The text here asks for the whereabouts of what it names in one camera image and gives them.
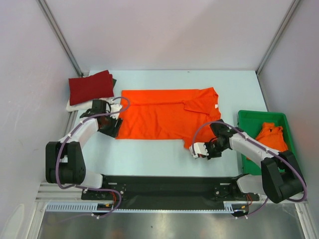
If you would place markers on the orange t-shirt in bin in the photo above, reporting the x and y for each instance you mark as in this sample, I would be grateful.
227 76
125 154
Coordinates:
271 136

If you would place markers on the green plastic bin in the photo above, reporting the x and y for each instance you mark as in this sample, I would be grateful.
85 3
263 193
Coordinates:
250 121

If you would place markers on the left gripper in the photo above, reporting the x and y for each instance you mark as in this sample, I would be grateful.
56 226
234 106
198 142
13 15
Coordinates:
113 131

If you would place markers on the orange t-shirt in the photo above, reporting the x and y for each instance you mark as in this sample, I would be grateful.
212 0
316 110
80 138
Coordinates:
169 114
271 136

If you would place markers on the grey cable duct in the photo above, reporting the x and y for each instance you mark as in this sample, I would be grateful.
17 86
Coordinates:
78 207

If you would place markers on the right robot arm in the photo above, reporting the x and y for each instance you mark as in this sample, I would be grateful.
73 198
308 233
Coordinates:
281 177

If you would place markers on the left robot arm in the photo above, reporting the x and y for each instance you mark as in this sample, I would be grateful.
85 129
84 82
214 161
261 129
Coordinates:
64 160

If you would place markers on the right corner frame post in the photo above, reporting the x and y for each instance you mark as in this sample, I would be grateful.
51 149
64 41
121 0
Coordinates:
279 34

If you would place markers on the folded white t-shirt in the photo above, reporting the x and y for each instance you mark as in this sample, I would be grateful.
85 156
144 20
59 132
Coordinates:
85 105

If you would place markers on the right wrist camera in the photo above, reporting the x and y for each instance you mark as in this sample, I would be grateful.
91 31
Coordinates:
198 150

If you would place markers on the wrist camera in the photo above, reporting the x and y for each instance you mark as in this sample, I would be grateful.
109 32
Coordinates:
198 150
115 108

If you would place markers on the folded red t-shirt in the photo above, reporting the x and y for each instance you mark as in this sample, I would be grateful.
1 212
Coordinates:
99 85

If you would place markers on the left corner frame post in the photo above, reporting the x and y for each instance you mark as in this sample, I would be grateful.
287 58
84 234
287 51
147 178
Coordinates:
48 14

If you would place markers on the corner frame post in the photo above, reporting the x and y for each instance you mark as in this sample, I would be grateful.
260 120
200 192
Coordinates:
279 34
48 14

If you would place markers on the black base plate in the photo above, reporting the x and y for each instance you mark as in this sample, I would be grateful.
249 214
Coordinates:
176 193

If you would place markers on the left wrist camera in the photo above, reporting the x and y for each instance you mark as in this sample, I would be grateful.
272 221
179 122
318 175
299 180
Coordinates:
115 108

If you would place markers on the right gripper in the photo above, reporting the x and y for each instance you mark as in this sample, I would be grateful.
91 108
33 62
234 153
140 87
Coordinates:
210 150

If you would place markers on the aluminium frame rail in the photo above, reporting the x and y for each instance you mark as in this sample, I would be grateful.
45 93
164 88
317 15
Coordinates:
52 193

